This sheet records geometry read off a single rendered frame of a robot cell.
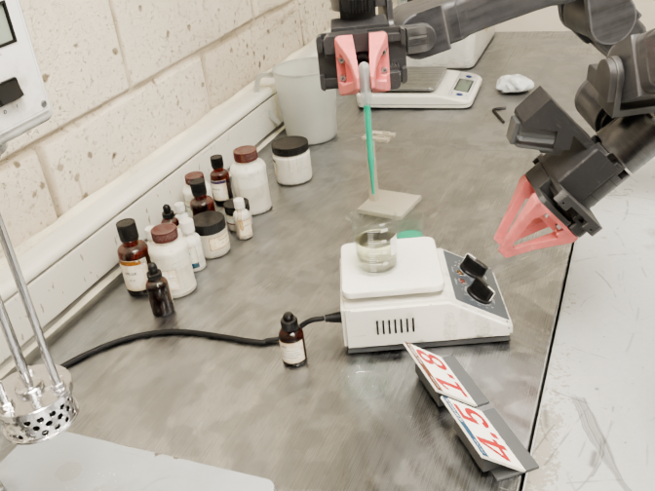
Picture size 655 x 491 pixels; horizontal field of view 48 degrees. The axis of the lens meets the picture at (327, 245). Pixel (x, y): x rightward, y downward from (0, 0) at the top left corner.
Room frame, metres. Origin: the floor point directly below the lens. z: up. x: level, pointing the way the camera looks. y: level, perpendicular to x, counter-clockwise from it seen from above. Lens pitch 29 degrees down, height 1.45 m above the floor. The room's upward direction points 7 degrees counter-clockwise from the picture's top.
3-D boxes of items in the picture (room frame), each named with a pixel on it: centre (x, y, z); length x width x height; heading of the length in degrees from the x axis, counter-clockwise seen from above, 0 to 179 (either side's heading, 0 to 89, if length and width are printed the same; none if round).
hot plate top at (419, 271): (0.78, -0.07, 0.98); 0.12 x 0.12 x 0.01; 86
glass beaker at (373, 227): (0.77, -0.05, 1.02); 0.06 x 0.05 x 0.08; 86
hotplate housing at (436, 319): (0.78, -0.10, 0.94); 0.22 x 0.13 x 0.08; 86
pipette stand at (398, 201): (1.10, -0.11, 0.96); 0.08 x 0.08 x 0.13; 56
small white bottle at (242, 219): (1.06, 0.13, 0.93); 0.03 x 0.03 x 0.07
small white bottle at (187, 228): (0.98, 0.20, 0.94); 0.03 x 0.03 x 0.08
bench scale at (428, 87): (1.65, -0.25, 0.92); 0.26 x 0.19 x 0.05; 68
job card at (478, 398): (0.64, -0.11, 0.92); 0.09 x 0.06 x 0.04; 14
